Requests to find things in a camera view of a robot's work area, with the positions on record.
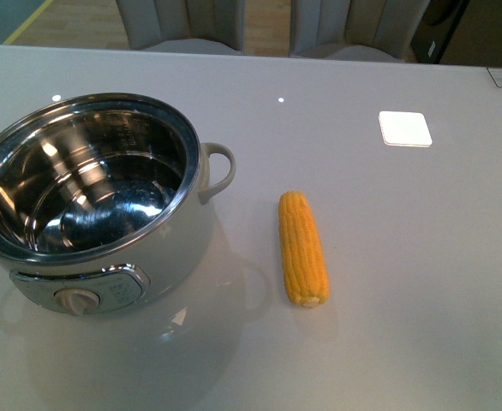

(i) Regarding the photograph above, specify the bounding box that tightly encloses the yellow corn cob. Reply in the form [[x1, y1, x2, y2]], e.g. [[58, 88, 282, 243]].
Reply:
[[278, 191, 330, 308]]

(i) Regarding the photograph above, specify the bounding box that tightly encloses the white electric cooking pot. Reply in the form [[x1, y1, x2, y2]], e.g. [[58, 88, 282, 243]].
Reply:
[[0, 93, 236, 316]]

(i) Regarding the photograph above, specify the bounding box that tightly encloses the left beige chair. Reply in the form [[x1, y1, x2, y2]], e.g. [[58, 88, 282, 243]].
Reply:
[[117, 0, 245, 55]]

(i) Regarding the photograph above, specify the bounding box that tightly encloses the beige chair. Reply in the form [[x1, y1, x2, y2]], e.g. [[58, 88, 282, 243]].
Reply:
[[289, 0, 429, 63], [117, 0, 245, 55]]

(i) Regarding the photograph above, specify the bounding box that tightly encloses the right beige chair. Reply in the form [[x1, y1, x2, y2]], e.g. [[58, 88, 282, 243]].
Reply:
[[289, 0, 429, 63]]

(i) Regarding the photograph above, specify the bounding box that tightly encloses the dark cabinet in background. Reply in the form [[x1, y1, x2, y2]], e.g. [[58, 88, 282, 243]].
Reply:
[[411, 0, 469, 64]]

